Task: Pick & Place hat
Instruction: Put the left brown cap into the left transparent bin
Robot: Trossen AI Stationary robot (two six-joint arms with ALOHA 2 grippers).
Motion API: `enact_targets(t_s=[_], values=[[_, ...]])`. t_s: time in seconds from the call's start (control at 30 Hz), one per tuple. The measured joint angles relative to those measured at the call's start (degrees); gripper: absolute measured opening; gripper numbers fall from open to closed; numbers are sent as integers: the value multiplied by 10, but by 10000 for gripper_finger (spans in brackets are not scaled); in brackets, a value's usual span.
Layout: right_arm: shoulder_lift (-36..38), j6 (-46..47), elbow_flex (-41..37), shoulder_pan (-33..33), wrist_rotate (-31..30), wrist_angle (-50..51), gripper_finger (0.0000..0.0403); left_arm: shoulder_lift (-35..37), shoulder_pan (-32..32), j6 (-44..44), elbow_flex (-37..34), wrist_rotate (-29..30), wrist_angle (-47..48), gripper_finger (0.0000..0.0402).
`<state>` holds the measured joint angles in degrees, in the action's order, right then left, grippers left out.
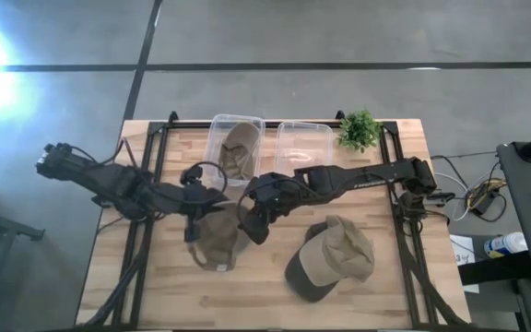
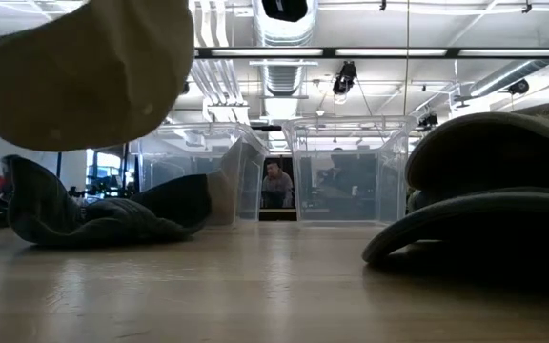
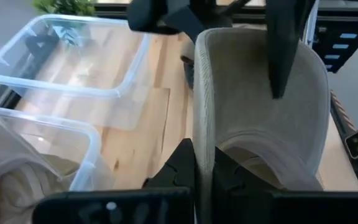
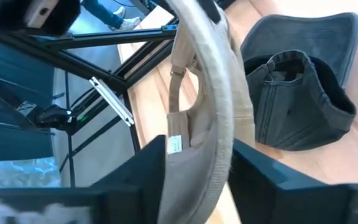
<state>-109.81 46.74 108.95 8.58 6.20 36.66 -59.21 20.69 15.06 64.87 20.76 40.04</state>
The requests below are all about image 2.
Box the beige cap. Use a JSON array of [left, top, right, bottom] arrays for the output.
[[206, 136, 246, 228], [0, 0, 195, 152]]

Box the dark grey cap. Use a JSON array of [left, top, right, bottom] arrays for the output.
[[1, 154, 213, 248]]

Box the black mounted camera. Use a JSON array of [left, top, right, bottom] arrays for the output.
[[332, 60, 358, 96]]

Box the person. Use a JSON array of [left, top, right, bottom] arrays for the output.
[[260, 160, 295, 210]]

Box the silver ventilation duct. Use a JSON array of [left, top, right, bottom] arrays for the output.
[[253, 0, 319, 96]]

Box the thin vertical cable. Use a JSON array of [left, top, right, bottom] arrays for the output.
[[403, 0, 411, 117]]

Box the olive green cap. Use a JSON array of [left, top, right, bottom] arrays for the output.
[[361, 99, 549, 287]]

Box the black dome ceiling camera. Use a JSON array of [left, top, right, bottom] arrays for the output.
[[507, 78, 531, 95]]

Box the clear plastic bin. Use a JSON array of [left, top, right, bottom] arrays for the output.
[[129, 122, 270, 225], [282, 115, 418, 225]]

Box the black table edge rail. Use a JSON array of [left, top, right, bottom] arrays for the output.
[[0, 208, 298, 231]]

